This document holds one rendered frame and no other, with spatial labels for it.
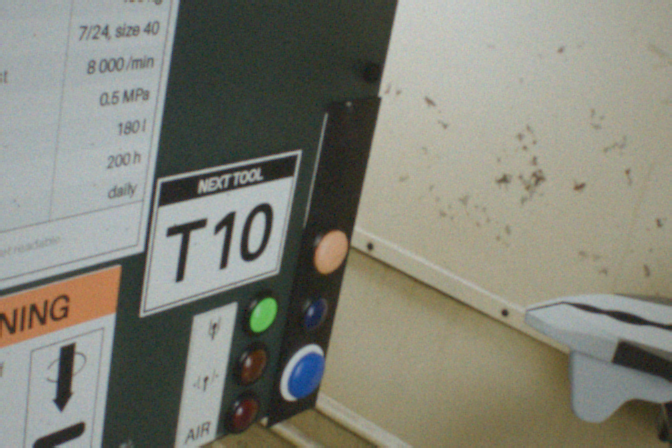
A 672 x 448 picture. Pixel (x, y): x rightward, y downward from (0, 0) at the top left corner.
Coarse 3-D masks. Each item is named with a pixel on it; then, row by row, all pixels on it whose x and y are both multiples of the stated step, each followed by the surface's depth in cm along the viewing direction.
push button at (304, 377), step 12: (300, 360) 63; (312, 360) 63; (324, 360) 64; (300, 372) 62; (312, 372) 63; (324, 372) 65; (288, 384) 63; (300, 384) 63; (312, 384) 64; (300, 396) 63
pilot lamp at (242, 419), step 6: (246, 402) 60; (252, 402) 60; (240, 408) 60; (246, 408) 60; (252, 408) 60; (240, 414) 60; (246, 414) 60; (252, 414) 60; (234, 420) 60; (240, 420) 60; (246, 420) 60; (252, 420) 61; (234, 426) 60; (240, 426) 60; (246, 426) 61
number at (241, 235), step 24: (264, 192) 54; (216, 216) 52; (240, 216) 54; (264, 216) 55; (216, 240) 53; (240, 240) 54; (264, 240) 56; (216, 264) 54; (240, 264) 55; (264, 264) 57
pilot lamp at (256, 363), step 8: (256, 352) 59; (264, 352) 59; (248, 360) 59; (256, 360) 59; (264, 360) 59; (248, 368) 59; (256, 368) 59; (264, 368) 60; (248, 376) 59; (256, 376) 59
